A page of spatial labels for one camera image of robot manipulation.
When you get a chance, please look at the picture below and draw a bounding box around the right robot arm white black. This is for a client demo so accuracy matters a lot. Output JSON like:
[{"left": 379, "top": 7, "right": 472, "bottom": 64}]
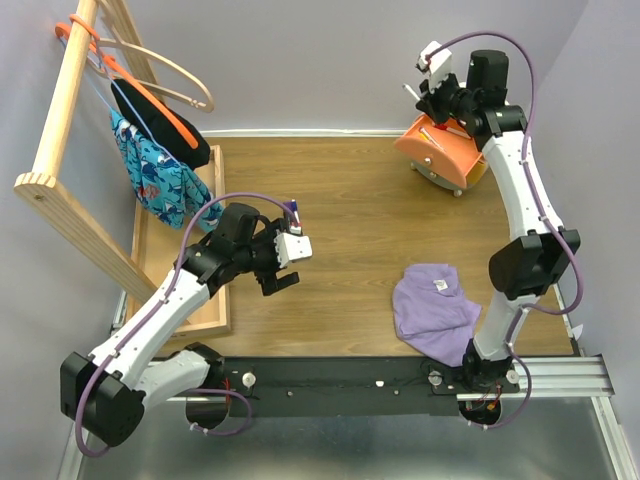
[{"left": 416, "top": 41, "right": 581, "bottom": 394}]

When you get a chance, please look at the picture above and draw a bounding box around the purple black highlighter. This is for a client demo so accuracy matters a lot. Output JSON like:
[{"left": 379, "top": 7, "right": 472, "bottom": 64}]
[{"left": 283, "top": 200, "right": 297, "bottom": 218}]

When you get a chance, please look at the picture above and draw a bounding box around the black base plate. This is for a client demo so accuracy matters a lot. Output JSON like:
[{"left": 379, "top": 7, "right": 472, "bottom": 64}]
[{"left": 164, "top": 355, "right": 521, "bottom": 430}]

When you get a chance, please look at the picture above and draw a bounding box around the black garment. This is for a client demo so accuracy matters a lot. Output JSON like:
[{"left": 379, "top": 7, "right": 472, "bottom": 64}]
[{"left": 111, "top": 79, "right": 210, "bottom": 170}]

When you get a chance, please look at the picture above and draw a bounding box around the purple cable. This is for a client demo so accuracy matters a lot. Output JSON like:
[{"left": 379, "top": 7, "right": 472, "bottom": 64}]
[
  {"left": 74, "top": 192, "right": 296, "bottom": 459},
  {"left": 424, "top": 31, "right": 585, "bottom": 316}
]

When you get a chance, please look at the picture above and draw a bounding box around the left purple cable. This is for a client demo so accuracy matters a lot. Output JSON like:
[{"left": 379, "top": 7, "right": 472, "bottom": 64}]
[{"left": 74, "top": 192, "right": 296, "bottom": 459}]

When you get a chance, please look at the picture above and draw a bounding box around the yellow white pen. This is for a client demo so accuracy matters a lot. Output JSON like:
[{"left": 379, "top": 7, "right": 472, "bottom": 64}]
[{"left": 419, "top": 127, "right": 445, "bottom": 151}]

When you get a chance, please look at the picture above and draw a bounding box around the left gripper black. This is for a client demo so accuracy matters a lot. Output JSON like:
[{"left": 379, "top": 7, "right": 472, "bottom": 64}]
[{"left": 235, "top": 219, "right": 300, "bottom": 295}]

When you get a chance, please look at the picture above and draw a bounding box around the orange top drawer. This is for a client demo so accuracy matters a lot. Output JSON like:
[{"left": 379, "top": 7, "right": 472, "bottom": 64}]
[{"left": 394, "top": 114, "right": 488, "bottom": 197}]

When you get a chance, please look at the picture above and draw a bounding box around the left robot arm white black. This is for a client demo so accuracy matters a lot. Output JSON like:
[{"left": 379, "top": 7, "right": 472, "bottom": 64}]
[{"left": 60, "top": 194, "right": 312, "bottom": 457}]

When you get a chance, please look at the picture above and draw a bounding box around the grey bottom drawer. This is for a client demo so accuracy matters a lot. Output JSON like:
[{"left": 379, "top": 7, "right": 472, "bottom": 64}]
[{"left": 410, "top": 160, "right": 463, "bottom": 198}]

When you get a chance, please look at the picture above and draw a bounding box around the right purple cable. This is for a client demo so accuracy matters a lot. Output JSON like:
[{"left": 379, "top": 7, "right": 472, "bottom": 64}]
[{"left": 424, "top": 31, "right": 585, "bottom": 316}]

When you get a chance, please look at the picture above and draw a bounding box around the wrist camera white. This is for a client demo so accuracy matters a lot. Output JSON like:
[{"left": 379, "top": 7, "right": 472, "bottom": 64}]
[
  {"left": 274, "top": 232, "right": 313, "bottom": 269},
  {"left": 416, "top": 41, "right": 452, "bottom": 91}
]

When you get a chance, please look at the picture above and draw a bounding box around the blue shark pattern garment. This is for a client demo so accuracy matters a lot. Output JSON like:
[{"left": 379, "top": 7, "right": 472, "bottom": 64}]
[{"left": 110, "top": 109, "right": 212, "bottom": 230}]

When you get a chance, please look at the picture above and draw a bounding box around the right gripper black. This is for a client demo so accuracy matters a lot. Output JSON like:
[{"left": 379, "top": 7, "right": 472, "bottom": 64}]
[{"left": 417, "top": 67, "right": 477, "bottom": 126}]

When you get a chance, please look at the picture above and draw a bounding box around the aluminium rail frame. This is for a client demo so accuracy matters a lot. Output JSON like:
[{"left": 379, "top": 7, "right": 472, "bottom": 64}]
[{"left": 60, "top": 302, "right": 614, "bottom": 479}]

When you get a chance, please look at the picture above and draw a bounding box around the red capped white marker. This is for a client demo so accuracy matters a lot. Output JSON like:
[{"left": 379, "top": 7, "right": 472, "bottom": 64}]
[{"left": 434, "top": 123, "right": 471, "bottom": 139}]

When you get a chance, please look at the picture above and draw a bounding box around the purple cloth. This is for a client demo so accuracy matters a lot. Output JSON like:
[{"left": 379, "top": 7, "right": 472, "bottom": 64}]
[{"left": 392, "top": 263, "right": 482, "bottom": 367}]

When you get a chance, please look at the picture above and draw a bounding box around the wooden clothes rack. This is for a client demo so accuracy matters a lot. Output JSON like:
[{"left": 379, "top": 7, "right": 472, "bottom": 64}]
[{"left": 1, "top": 1, "right": 134, "bottom": 335}]

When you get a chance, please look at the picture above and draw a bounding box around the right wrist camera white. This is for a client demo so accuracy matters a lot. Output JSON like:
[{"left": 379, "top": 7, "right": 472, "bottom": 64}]
[{"left": 416, "top": 41, "right": 452, "bottom": 91}]

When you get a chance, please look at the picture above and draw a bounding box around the wooden hanger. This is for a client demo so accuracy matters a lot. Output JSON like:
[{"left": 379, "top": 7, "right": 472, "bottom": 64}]
[{"left": 84, "top": 0, "right": 216, "bottom": 114}]

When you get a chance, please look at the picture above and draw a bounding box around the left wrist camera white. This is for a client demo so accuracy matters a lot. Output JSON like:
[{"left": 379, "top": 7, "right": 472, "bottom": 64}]
[{"left": 274, "top": 232, "right": 313, "bottom": 269}]

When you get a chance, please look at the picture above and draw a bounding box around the orange hanger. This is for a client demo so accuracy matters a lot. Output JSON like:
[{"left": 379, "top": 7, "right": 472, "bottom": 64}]
[{"left": 69, "top": 14, "right": 198, "bottom": 149}]

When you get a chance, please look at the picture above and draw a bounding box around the blue capped white marker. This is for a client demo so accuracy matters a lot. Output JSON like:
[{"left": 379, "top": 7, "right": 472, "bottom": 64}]
[{"left": 291, "top": 199, "right": 303, "bottom": 235}]

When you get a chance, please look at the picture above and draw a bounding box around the white grey marker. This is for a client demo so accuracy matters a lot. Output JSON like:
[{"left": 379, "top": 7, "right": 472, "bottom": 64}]
[{"left": 402, "top": 83, "right": 421, "bottom": 102}]

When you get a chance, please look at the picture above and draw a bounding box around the wooden tray base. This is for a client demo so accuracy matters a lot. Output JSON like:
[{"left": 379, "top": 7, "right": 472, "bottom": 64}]
[{"left": 131, "top": 145, "right": 231, "bottom": 341}]

